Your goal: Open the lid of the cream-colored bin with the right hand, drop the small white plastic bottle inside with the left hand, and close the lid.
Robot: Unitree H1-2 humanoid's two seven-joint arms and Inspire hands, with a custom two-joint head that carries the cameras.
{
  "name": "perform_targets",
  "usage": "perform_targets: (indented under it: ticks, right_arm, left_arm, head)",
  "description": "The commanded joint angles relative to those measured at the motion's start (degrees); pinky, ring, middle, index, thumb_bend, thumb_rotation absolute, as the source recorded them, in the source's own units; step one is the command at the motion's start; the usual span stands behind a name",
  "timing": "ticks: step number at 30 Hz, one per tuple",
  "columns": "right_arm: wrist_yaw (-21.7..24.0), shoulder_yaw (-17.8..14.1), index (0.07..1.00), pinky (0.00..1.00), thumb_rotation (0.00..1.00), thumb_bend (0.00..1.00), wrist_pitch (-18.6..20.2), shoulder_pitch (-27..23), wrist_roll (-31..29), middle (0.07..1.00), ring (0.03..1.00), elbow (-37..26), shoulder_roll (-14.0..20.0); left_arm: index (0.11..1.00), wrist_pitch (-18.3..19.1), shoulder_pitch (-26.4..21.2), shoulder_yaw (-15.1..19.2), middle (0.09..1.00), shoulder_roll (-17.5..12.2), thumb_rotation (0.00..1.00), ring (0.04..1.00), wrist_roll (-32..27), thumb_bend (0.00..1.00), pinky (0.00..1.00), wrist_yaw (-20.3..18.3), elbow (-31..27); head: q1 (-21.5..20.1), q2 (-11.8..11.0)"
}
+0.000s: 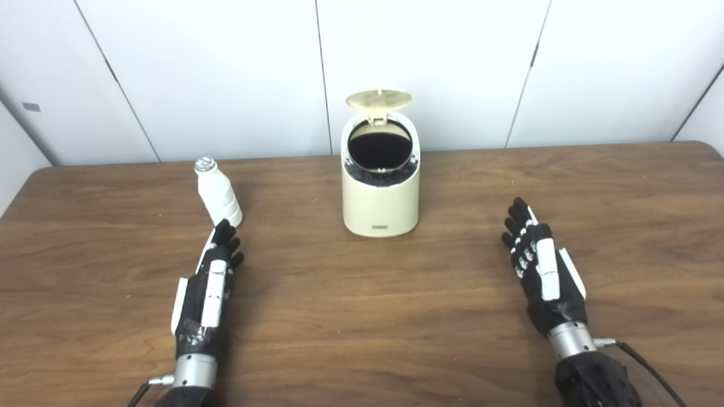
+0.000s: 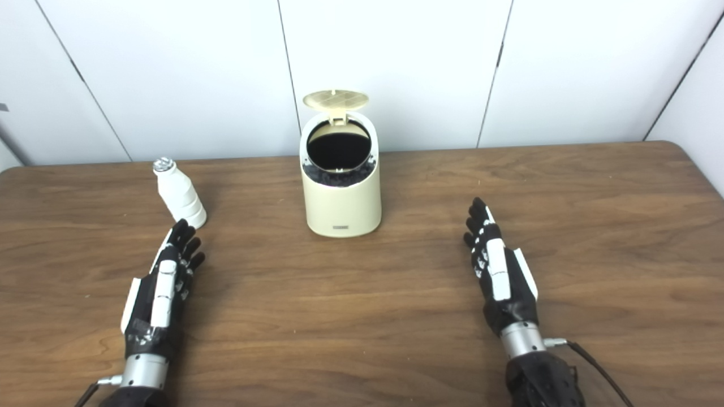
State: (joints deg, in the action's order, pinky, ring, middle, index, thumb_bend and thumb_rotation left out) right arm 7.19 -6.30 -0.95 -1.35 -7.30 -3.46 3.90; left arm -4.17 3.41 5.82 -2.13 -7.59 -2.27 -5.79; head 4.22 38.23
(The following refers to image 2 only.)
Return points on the small white plastic bottle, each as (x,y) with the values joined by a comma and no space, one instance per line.
(180,195)

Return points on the round cream bin lid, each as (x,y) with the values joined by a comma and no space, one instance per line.
(335,99)

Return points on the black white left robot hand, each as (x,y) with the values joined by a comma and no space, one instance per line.
(163,297)

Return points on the cream-colored bin body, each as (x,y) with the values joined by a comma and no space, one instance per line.
(342,206)

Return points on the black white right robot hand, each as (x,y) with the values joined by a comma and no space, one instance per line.
(498,271)

